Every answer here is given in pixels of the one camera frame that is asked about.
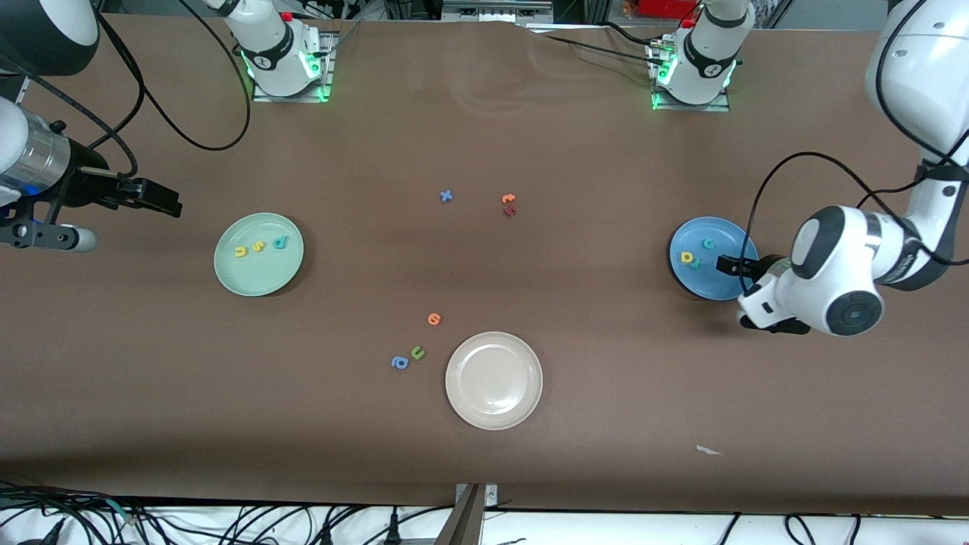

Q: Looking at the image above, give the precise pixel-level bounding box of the blue plate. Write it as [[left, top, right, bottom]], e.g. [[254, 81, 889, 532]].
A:
[[669, 216, 760, 301]]

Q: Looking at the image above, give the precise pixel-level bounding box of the green plate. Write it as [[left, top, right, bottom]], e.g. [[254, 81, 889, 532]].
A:
[[213, 212, 305, 297]]

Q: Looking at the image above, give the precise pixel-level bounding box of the beige plate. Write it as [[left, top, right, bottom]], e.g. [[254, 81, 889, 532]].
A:
[[445, 331, 544, 431]]

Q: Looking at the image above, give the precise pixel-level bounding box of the red background object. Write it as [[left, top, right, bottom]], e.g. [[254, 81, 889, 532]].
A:
[[637, 0, 699, 20]]

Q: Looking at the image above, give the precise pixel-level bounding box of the grey equipment box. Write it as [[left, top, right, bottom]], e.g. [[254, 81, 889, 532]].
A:
[[443, 0, 553, 23]]

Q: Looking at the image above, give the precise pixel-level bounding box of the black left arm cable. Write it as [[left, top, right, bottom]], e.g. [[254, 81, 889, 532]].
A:
[[746, 0, 969, 292]]

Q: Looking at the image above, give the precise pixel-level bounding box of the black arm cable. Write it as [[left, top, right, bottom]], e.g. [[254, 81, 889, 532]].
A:
[[746, 0, 969, 292], [15, 0, 252, 182]]

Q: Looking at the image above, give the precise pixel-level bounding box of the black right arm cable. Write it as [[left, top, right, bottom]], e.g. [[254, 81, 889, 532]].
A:
[[15, 0, 252, 182]]

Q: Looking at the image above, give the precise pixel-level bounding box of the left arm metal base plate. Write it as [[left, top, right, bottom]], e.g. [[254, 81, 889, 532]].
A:
[[651, 45, 732, 113]]

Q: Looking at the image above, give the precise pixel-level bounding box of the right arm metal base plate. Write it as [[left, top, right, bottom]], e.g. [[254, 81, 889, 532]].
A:
[[251, 32, 335, 103]]

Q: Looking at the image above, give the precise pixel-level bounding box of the black cable on table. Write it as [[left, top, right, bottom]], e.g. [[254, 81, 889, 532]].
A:
[[526, 21, 667, 69]]

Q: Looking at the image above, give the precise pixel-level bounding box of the black floor cable tangle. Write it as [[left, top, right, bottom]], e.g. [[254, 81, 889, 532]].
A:
[[0, 481, 152, 545]]

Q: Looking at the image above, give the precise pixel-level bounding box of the metal table bracket post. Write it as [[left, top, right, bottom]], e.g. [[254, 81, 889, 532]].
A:
[[435, 482, 499, 545]]

